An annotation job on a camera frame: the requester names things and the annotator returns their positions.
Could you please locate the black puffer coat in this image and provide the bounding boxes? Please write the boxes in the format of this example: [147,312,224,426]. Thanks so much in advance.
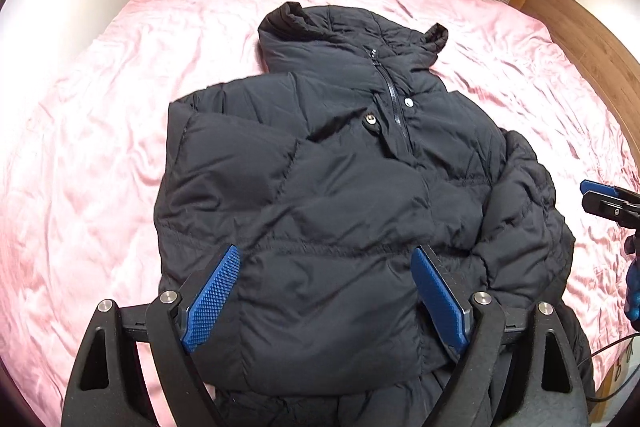
[152,2,598,427]

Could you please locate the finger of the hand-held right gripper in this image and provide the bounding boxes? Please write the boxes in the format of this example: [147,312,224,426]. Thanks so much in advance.
[579,179,640,204]
[581,190,640,229]

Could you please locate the wooden bed side board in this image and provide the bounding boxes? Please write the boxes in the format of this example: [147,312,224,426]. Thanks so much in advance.
[509,0,640,148]

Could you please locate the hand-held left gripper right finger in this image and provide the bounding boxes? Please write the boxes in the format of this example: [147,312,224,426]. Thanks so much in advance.
[410,245,589,427]

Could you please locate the pink bed duvet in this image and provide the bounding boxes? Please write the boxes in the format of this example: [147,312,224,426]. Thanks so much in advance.
[0,0,640,427]

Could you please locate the person's right hand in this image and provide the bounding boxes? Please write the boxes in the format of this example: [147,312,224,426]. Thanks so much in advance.
[623,231,640,323]

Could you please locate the thin black cable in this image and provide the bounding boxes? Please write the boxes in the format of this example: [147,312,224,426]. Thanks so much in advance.
[580,344,640,403]

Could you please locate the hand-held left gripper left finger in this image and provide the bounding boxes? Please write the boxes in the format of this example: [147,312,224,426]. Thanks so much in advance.
[61,244,241,427]

